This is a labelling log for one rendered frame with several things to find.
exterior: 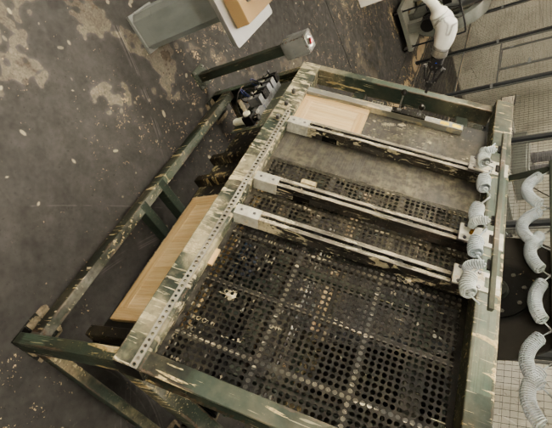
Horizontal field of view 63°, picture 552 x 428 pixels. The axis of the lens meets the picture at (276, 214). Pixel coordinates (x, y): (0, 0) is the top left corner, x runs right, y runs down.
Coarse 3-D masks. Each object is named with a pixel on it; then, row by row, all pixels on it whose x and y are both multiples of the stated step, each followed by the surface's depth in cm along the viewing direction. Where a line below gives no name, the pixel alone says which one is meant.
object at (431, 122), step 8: (312, 88) 281; (320, 96) 279; (328, 96) 277; (336, 96) 277; (344, 96) 277; (352, 104) 275; (360, 104) 273; (368, 104) 272; (376, 104) 273; (376, 112) 272; (384, 112) 270; (392, 112) 268; (400, 120) 270; (408, 120) 268; (416, 120) 266; (432, 120) 265; (440, 120) 265; (440, 128) 264; (448, 128) 262; (456, 128) 261
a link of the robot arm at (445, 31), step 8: (448, 16) 237; (440, 24) 238; (448, 24) 234; (456, 24) 235; (440, 32) 238; (448, 32) 236; (456, 32) 238; (440, 40) 240; (448, 40) 239; (440, 48) 244; (448, 48) 245
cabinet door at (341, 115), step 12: (312, 96) 279; (300, 108) 271; (312, 108) 272; (324, 108) 273; (336, 108) 273; (348, 108) 273; (360, 108) 273; (312, 120) 265; (324, 120) 265; (336, 120) 266; (348, 120) 266; (360, 120) 266; (360, 132) 258
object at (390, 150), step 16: (288, 128) 258; (304, 128) 253; (320, 128) 251; (336, 128) 252; (336, 144) 253; (352, 144) 249; (368, 144) 245; (384, 144) 246; (400, 160) 245; (416, 160) 241; (432, 160) 238; (448, 160) 238; (464, 176) 237
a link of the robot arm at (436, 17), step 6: (426, 0) 238; (432, 0) 240; (432, 6) 243; (438, 6) 244; (444, 6) 246; (432, 12) 247; (438, 12) 245; (444, 12) 244; (450, 12) 246; (432, 18) 248; (438, 18) 246; (432, 24) 250
